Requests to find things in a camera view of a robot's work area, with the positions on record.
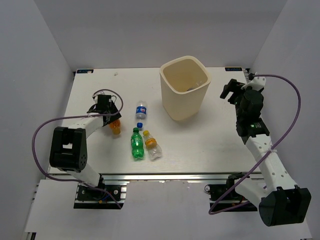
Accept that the left blue table sticker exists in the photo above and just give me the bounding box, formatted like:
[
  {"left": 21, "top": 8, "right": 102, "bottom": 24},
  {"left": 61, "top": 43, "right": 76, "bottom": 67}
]
[{"left": 76, "top": 69, "right": 94, "bottom": 74}]

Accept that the purple cable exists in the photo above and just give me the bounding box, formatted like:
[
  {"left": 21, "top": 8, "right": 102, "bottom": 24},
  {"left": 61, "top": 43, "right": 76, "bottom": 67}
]
[
  {"left": 208, "top": 73, "right": 302, "bottom": 216},
  {"left": 32, "top": 88, "right": 125, "bottom": 210}
]

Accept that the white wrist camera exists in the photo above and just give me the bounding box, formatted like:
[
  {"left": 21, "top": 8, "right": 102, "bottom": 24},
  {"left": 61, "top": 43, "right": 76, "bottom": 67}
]
[
  {"left": 92, "top": 92, "right": 100, "bottom": 101},
  {"left": 241, "top": 73, "right": 266, "bottom": 91}
]

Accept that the green Sprite bottle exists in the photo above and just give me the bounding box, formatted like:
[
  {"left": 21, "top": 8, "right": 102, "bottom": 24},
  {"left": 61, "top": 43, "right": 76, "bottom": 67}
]
[{"left": 130, "top": 127, "right": 145, "bottom": 160}]

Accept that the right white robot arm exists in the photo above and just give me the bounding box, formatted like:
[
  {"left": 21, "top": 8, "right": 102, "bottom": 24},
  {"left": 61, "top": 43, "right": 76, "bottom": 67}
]
[{"left": 220, "top": 77, "right": 312, "bottom": 227}]

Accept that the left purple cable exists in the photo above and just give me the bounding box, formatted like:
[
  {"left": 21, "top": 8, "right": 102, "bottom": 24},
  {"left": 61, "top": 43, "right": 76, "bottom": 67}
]
[{"left": 32, "top": 88, "right": 125, "bottom": 210}]

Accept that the orange plastic bottle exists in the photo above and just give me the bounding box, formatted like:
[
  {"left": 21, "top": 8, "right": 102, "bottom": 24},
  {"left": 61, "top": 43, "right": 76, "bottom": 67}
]
[{"left": 108, "top": 119, "right": 121, "bottom": 135}]

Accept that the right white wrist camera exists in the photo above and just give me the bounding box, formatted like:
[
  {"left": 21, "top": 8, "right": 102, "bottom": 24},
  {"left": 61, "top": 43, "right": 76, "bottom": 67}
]
[{"left": 241, "top": 73, "right": 266, "bottom": 91}]

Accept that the aluminium table front rail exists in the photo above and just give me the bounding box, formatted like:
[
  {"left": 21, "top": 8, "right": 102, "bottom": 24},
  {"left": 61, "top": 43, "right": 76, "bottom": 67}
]
[{"left": 47, "top": 172, "right": 266, "bottom": 182}]

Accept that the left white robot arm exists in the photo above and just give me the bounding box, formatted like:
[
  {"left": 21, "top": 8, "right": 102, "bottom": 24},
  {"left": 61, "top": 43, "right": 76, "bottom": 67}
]
[{"left": 49, "top": 93, "right": 121, "bottom": 200}]

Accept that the clear yellow cap bottle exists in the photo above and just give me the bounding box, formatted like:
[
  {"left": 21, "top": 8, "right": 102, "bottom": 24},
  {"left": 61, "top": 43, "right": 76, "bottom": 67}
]
[{"left": 142, "top": 130, "right": 162, "bottom": 160}]

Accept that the clear blue label Pepsi bottle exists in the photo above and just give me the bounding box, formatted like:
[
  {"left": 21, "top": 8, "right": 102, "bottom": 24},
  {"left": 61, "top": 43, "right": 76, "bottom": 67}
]
[{"left": 135, "top": 100, "right": 148, "bottom": 130}]

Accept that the clear water bottle white cap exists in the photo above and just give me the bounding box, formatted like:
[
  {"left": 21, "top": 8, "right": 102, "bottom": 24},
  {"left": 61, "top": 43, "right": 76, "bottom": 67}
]
[{"left": 186, "top": 80, "right": 206, "bottom": 91}]

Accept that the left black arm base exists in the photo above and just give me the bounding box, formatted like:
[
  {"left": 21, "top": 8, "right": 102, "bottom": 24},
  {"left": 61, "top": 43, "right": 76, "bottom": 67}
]
[{"left": 73, "top": 175, "right": 125, "bottom": 210}]

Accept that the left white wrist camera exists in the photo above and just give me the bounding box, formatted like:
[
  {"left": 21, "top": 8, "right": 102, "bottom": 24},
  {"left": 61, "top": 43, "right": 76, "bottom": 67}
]
[{"left": 92, "top": 92, "right": 100, "bottom": 101}]

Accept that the cream plastic bin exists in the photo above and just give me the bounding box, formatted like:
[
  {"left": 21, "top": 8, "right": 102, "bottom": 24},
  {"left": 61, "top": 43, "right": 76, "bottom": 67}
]
[{"left": 159, "top": 55, "right": 212, "bottom": 121}]

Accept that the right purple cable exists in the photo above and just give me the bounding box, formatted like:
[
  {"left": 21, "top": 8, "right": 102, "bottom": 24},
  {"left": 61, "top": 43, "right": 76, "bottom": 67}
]
[{"left": 208, "top": 73, "right": 302, "bottom": 216}]

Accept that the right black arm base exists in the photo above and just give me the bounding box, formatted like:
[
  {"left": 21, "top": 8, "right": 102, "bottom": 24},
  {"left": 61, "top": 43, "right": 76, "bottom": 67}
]
[{"left": 204, "top": 173, "right": 258, "bottom": 213}]

